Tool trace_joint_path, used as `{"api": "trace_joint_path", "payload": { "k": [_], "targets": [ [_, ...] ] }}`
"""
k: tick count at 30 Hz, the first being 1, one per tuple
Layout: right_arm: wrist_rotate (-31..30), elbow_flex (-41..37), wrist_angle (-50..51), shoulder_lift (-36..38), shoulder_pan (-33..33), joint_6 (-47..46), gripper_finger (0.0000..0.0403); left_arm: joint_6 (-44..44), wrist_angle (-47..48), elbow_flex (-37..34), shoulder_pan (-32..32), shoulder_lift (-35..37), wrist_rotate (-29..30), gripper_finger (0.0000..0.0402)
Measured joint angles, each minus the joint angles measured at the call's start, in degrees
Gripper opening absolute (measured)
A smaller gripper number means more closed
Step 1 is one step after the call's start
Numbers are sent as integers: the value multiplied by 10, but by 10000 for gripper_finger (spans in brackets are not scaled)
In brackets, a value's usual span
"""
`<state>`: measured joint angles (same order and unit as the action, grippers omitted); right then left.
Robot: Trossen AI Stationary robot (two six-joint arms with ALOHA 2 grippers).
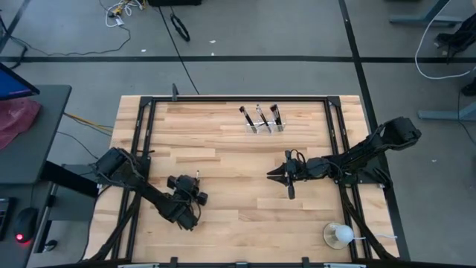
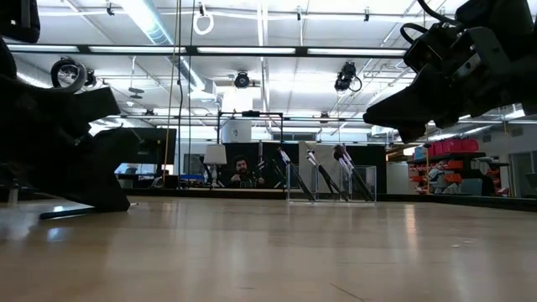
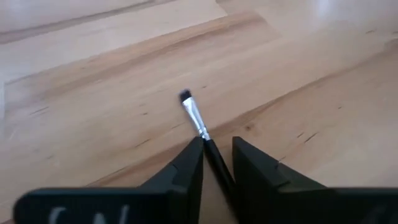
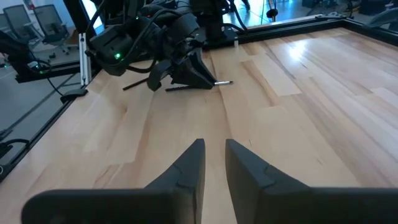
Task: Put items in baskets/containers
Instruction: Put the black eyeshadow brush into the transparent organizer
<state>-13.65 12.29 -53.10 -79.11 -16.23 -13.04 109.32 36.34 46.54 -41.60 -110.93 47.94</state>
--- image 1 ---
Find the blue screen monitor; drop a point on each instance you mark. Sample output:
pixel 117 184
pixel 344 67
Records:
pixel 13 83

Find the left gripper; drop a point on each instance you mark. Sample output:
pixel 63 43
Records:
pixel 187 201

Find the clear acrylic brush organizer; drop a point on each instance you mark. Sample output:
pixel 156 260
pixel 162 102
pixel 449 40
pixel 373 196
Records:
pixel 260 131

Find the black computer mouse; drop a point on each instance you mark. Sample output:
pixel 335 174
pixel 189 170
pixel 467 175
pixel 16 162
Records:
pixel 26 223

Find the black desk caster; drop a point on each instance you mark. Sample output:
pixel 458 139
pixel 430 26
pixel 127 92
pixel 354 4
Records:
pixel 51 245

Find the dark grey side desk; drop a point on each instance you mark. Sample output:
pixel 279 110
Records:
pixel 37 149

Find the black frame bracket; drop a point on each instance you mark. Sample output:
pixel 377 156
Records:
pixel 173 261
pixel 175 91
pixel 305 261

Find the dark red cloth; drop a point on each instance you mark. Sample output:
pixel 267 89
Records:
pixel 15 119

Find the black box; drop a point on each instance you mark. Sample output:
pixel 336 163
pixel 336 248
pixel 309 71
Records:
pixel 175 2

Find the fluffy round-head makeup brush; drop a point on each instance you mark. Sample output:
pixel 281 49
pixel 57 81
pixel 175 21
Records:
pixel 274 113

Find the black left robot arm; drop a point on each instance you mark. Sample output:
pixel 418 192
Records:
pixel 148 193

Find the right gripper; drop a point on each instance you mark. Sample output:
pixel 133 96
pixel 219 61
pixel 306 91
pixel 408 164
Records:
pixel 308 169

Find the black aluminium table frame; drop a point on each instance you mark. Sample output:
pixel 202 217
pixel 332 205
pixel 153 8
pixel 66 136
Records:
pixel 241 99

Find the white light bar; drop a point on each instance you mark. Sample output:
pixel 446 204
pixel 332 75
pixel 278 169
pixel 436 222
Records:
pixel 344 265
pixel 138 265

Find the black keyboard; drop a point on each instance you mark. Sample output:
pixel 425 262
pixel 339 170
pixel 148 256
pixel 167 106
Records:
pixel 4 216

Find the grey desk foot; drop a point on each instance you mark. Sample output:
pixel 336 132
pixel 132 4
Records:
pixel 446 114
pixel 424 19

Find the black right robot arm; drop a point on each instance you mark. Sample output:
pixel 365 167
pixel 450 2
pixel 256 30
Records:
pixel 372 152

